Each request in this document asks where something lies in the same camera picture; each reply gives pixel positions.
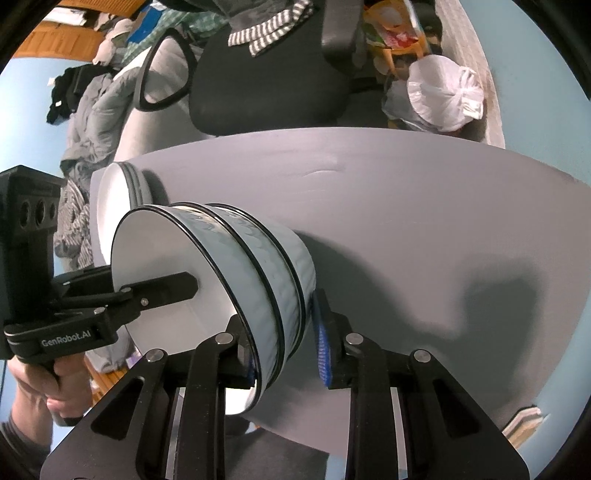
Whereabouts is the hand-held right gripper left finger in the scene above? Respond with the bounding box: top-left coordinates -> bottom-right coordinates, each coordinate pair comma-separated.
40,315 -> 257,480

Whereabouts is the beige ribbed mat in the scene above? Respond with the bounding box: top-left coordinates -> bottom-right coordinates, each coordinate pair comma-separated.
434,0 -> 506,148

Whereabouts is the person's left hand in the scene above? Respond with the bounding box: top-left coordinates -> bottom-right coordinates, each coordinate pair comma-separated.
8,357 -> 62,428

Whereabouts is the green checkered tablecloth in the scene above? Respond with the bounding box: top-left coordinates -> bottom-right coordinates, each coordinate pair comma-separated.
134,7 -> 232,47

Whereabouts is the black office chair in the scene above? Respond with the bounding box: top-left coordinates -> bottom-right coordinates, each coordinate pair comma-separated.
137,0 -> 365,138

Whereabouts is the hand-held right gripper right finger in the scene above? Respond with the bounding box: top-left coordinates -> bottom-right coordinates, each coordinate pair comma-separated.
312,289 -> 530,480

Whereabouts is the person's left forearm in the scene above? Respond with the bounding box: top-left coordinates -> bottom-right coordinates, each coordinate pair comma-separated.
0,383 -> 54,478

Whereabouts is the black clothing pile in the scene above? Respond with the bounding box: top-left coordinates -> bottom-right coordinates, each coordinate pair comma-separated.
45,66 -> 100,125

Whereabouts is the beige rolled blanket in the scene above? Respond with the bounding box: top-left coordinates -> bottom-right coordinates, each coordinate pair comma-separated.
92,21 -> 132,65

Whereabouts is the grey striped blanket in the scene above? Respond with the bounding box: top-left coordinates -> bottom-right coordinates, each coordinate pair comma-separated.
53,178 -> 95,271

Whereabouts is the knotted white plastic bag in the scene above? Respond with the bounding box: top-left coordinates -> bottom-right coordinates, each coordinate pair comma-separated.
405,54 -> 485,132

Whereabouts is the grey hoodie with striped cuffs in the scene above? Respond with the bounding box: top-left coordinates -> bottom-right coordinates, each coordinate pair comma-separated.
210,0 -> 317,57

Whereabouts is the flat blue box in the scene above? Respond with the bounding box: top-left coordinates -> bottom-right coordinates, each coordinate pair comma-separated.
127,18 -> 155,44

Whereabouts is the wooden louvred wardrobe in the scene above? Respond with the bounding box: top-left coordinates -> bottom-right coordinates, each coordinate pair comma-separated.
11,0 -> 116,63

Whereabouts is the grey duvet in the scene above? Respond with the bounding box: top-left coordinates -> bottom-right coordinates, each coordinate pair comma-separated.
60,69 -> 134,185

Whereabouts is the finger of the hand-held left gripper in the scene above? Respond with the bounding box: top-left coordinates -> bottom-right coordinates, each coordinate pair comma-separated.
113,271 -> 200,319
51,264 -> 114,299

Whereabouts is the white bowl with dark rim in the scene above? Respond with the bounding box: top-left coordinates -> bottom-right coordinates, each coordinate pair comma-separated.
203,202 -> 308,370
231,205 -> 318,356
110,202 -> 280,415

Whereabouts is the light wooden board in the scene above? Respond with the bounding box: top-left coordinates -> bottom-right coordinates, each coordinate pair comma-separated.
501,405 -> 543,448

